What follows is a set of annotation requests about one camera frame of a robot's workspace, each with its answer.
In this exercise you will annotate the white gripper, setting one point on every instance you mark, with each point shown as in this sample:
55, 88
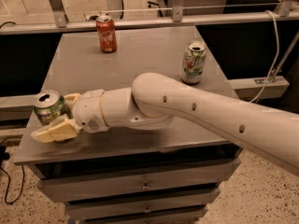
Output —
88, 110

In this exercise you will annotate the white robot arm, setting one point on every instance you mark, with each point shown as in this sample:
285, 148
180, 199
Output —
153, 100

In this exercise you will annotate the red cola can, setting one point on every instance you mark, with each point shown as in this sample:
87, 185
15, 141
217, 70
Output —
106, 33

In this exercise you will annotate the white green soda can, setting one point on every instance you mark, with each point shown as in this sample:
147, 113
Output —
193, 62

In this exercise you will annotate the top grey drawer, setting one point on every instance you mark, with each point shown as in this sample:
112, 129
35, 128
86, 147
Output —
86, 187

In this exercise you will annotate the grey drawer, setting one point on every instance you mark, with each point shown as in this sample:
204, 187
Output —
156, 217
145, 204
86, 187

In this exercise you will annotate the grey drawer cabinet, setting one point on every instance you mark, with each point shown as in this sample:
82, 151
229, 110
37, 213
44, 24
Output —
126, 168

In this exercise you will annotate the middle grey drawer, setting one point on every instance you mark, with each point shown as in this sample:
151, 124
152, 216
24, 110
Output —
145, 204

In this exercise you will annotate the bottom grey drawer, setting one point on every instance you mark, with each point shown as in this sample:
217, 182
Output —
156, 217

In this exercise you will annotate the grey metal rail frame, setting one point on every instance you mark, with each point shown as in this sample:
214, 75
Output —
240, 40

